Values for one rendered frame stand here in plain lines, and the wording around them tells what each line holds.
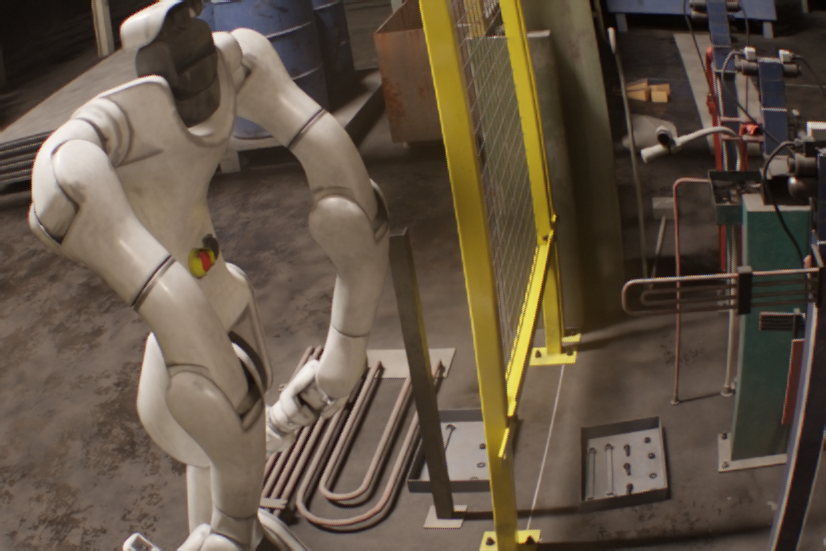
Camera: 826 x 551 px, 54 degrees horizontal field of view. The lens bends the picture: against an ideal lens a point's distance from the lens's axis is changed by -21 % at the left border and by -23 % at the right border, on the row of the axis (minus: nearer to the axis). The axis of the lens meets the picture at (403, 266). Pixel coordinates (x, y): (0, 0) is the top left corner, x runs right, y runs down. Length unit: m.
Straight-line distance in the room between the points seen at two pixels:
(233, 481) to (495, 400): 1.05
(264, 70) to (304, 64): 3.82
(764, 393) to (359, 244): 1.40
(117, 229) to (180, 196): 0.21
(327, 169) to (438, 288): 2.31
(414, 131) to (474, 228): 3.00
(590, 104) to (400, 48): 1.82
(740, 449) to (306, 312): 1.88
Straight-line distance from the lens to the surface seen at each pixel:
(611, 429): 2.76
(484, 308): 1.96
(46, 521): 2.96
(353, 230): 1.40
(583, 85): 3.07
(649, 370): 3.05
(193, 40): 1.19
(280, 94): 1.39
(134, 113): 1.14
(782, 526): 2.07
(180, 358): 1.04
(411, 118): 4.84
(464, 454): 2.79
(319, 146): 1.38
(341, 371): 1.54
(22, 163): 6.40
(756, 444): 2.60
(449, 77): 1.78
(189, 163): 1.18
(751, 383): 2.46
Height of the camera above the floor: 1.69
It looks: 26 degrees down
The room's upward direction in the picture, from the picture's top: 10 degrees counter-clockwise
